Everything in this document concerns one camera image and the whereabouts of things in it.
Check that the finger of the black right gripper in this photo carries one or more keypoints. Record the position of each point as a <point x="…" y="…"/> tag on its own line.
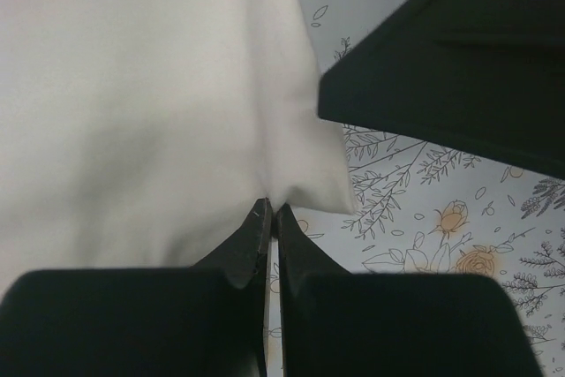
<point x="482" y="76"/>

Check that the cream white t shirt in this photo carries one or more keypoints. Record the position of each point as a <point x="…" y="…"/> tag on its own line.
<point x="139" y="133"/>

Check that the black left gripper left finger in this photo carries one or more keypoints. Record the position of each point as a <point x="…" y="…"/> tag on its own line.
<point x="203" y="320"/>

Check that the floral patterned table mat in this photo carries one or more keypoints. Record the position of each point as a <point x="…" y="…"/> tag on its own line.
<point x="429" y="208"/>

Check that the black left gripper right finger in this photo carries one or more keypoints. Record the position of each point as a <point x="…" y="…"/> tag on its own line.
<point x="336" y="323"/>

